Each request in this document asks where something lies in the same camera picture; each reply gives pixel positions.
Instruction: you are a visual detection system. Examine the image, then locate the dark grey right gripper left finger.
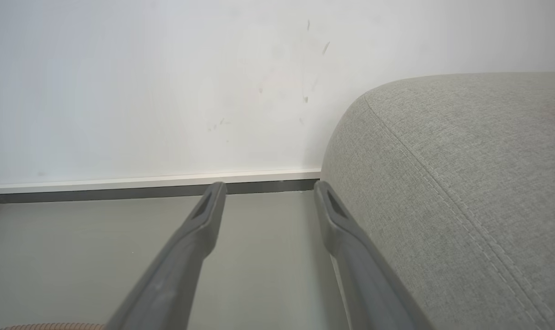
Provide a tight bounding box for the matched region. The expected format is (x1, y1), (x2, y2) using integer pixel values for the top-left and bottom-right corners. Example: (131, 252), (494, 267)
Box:
(105, 181), (228, 330)

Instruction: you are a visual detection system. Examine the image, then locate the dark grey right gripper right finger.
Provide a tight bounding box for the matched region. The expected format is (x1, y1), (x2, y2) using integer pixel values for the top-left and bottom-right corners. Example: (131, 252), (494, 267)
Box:
(314, 180), (434, 330)

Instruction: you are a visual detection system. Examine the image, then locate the grey fabric sofa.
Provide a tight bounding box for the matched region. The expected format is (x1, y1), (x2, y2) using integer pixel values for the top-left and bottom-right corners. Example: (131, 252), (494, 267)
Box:
(320, 72), (555, 330)

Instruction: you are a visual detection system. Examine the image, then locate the white and black baseboard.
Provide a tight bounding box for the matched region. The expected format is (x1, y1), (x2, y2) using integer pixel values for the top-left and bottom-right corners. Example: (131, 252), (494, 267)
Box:
(0, 168), (322, 205)

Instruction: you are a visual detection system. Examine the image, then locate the cream plastic laundry basket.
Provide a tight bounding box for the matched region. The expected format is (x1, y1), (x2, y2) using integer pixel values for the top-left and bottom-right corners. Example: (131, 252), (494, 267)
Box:
(0, 322), (107, 330)

